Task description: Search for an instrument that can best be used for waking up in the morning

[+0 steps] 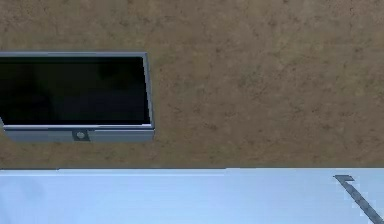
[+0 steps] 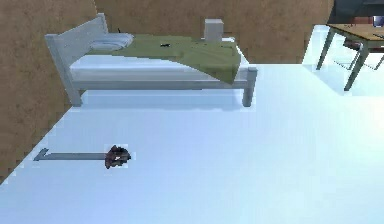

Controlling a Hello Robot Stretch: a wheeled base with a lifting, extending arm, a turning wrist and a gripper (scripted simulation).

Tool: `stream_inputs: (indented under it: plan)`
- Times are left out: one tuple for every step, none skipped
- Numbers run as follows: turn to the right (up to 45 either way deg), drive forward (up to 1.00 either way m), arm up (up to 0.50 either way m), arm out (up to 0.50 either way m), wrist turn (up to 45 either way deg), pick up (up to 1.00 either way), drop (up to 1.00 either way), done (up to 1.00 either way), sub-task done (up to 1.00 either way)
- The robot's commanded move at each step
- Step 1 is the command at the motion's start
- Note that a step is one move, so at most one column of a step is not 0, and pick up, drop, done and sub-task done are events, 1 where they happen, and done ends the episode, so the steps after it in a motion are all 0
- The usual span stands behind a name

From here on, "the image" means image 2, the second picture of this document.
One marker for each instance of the olive green blanket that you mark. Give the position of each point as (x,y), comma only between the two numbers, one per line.
(206,56)

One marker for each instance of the small black flat object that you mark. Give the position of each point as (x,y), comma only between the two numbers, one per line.
(164,44)

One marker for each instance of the white box nightstand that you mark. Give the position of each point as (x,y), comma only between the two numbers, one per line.
(213,30)

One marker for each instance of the dark brown lump object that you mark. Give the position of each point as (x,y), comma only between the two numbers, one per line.
(116,156)

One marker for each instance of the white pillow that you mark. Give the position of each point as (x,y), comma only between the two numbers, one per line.
(111,42)

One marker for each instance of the brown seat chair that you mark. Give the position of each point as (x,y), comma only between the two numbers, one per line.
(352,44)

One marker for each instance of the wooden table with green legs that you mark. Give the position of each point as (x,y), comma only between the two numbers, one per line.
(360,32)

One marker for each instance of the blue white small object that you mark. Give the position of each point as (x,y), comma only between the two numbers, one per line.
(378,20)

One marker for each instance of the white bed frame with mattress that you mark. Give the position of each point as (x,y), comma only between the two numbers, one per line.
(133,71)

